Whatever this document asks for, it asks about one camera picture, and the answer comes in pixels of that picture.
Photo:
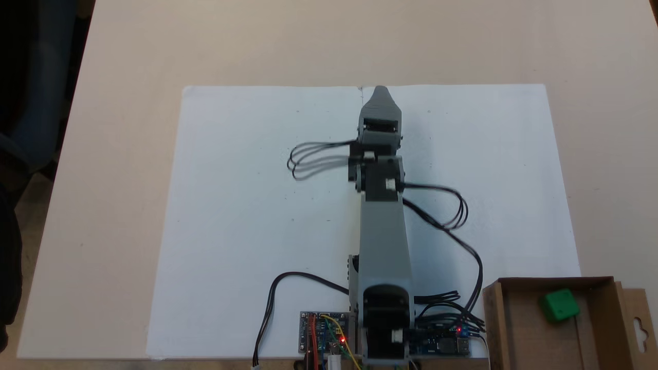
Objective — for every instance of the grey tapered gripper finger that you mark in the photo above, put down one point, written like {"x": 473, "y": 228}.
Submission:
{"x": 381, "y": 103}

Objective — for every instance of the green die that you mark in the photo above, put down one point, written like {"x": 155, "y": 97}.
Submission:
{"x": 559, "y": 306}

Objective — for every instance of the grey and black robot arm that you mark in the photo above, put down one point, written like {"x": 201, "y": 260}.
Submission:
{"x": 384, "y": 241}

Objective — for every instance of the white paper sheet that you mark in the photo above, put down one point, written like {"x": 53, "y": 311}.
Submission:
{"x": 488, "y": 144}
{"x": 231, "y": 231}

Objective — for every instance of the white usb plug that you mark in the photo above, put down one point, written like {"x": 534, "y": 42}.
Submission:
{"x": 334, "y": 362}

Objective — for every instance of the brown cardboard box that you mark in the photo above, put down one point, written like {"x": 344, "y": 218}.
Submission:
{"x": 524, "y": 334}

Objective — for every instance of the person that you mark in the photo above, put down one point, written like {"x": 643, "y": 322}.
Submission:
{"x": 7, "y": 257}

